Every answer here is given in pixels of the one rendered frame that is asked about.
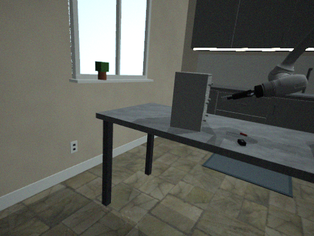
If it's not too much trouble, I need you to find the black nine-volt battery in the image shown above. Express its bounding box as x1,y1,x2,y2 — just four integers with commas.
238,139,246,146

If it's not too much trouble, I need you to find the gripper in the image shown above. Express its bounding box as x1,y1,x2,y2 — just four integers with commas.
221,85,263,102

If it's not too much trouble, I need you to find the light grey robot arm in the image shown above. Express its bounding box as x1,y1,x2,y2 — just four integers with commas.
262,27,314,97

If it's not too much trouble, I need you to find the small grey chest of drawers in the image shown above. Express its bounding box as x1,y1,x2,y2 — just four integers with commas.
170,72,208,132

